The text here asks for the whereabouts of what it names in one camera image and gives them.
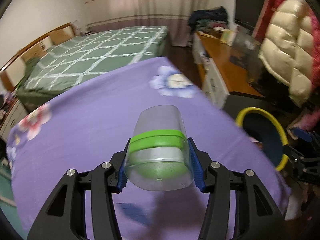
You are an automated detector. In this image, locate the black television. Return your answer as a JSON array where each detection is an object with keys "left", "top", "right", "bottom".
[{"left": 234, "top": 0, "right": 265, "bottom": 31}]

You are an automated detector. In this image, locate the pink dotted jacket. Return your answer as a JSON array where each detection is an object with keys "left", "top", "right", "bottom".
[{"left": 308, "top": 7, "right": 320, "bottom": 91}]

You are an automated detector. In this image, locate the pile of clothes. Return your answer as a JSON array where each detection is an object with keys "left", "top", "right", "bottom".
[{"left": 188, "top": 7, "right": 228, "bottom": 34}]

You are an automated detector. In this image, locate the green plaid bed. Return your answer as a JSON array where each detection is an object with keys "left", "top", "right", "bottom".
[{"left": 16, "top": 26, "right": 170, "bottom": 111}]

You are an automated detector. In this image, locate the yellow rim trash bin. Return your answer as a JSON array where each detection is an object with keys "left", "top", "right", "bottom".
[{"left": 235, "top": 107, "right": 289, "bottom": 172}]

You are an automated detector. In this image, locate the cream puffer jacket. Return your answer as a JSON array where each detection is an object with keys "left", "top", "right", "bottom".
[{"left": 259, "top": 0, "right": 313, "bottom": 106}]

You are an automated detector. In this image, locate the pink white curtain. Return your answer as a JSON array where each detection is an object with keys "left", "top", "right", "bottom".
[{"left": 84, "top": 0, "right": 214, "bottom": 47}]

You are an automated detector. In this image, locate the wooden desk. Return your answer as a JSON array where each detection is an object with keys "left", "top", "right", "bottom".
[{"left": 192, "top": 31, "right": 264, "bottom": 109}]

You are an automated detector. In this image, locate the purple floral tablecloth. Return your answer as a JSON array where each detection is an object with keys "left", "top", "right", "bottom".
[{"left": 7, "top": 57, "right": 291, "bottom": 239}]

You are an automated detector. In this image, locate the white nightstand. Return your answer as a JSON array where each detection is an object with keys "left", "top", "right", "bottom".
[{"left": 1, "top": 99, "right": 28, "bottom": 142}]

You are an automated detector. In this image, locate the wooden headboard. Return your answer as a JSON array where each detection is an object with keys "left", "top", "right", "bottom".
[{"left": 1, "top": 22, "right": 76, "bottom": 92}]

